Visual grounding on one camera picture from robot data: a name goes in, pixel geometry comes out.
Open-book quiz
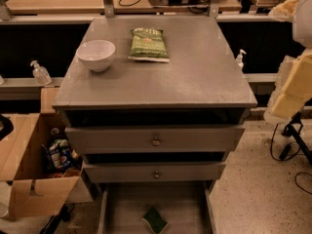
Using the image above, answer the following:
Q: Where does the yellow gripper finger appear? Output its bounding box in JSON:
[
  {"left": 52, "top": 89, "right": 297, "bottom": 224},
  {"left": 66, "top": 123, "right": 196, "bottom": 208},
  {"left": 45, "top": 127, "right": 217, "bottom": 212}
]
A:
[
  {"left": 271, "top": 54, "right": 312, "bottom": 119},
  {"left": 268, "top": 0, "right": 299, "bottom": 21}
]

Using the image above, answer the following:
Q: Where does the green yellow sponge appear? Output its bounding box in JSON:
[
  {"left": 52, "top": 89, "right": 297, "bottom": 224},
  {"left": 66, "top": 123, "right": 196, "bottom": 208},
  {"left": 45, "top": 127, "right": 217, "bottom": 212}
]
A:
[{"left": 142, "top": 207, "right": 168, "bottom": 234}]

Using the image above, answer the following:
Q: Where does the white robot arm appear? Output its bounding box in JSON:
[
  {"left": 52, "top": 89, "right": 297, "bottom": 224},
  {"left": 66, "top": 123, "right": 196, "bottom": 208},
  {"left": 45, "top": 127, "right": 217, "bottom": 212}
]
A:
[{"left": 268, "top": 0, "right": 312, "bottom": 120}]

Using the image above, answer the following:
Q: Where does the grey middle drawer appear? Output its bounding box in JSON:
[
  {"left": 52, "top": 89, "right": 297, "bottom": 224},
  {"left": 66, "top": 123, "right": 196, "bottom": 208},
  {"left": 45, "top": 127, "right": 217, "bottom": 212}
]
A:
[{"left": 84, "top": 162, "right": 225, "bottom": 183}]

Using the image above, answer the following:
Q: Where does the grey drawer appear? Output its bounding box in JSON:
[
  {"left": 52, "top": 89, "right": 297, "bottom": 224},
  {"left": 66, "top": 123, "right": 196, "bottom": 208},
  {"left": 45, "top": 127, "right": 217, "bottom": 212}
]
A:
[
  {"left": 84, "top": 162, "right": 225, "bottom": 183},
  {"left": 65, "top": 125, "right": 244, "bottom": 154},
  {"left": 97, "top": 181, "right": 217, "bottom": 234}
]

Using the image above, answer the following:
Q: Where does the grey bottom drawer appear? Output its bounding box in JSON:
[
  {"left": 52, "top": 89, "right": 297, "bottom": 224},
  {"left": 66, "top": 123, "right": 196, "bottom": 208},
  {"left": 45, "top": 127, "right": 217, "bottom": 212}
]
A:
[{"left": 97, "top": 181, "right": 217, "bottom": 234}]

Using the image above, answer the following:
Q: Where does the grey top drawer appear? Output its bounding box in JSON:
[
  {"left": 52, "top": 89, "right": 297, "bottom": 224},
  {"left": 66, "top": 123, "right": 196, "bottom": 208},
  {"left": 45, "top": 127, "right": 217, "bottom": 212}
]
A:
[{"left": 65, "top": 125, "right": 244, "bottom": 154}]

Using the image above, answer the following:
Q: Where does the black tripod stand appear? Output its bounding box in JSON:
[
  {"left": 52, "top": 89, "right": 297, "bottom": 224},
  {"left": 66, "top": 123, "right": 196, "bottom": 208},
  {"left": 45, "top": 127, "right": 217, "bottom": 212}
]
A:
[{"left": 283, "top": 112, "right": 312, "bottom": 165}]

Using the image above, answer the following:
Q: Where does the white pump bottle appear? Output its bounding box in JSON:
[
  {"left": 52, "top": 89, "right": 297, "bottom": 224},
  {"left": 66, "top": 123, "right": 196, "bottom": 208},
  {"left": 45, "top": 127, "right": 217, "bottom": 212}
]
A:
[{"left": 236, "top": 49, "right": 246, "bottom": 69}]

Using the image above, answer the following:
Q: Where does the green chip bag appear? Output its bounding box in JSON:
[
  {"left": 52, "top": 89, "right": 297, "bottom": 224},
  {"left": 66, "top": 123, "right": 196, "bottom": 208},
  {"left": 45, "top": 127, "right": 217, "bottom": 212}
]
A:
[{"left": 129, "top": 27, "right": 170, "bottom": 62}]

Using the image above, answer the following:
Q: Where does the white bowl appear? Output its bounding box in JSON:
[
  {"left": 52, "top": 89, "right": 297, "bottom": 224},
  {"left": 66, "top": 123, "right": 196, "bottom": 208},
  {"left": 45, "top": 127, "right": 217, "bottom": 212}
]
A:
[{"left": 76, "top": 40, "right": 116, "bottom": 72}]

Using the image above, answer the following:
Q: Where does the blue soda can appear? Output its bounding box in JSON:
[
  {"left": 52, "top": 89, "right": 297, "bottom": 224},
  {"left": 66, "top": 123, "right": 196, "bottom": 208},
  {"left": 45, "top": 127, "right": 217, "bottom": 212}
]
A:
[{"left": 60, "top": 148, "right": 72, "bottom": 170}]

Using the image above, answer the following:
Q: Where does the snack packet in box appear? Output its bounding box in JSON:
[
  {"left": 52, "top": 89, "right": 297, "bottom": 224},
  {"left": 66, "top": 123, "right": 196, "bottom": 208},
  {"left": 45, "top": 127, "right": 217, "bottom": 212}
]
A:
[{"left": 48, "top": 139, "right": 70, "bottom": 171}]

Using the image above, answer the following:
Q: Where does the clear sanitizer pump bottle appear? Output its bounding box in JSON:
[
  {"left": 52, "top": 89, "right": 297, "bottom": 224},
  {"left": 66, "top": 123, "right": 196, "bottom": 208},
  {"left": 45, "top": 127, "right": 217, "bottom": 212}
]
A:
[{"left": 30, "top": 60, "right": 52, "bottom": 85}]

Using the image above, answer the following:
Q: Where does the brown cardboard box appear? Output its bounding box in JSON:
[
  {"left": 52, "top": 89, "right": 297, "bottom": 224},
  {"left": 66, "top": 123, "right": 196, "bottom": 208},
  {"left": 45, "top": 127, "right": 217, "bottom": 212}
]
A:
[{"left": 0, "top": 88, "right": 96, "bottom": 219}]

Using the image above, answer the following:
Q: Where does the black floor cable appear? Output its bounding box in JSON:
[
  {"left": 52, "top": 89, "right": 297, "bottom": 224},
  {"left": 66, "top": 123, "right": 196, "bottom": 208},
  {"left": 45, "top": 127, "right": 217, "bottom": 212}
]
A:
[{"left": 269, "top": 123, "right": 312, "bottom": 195}]

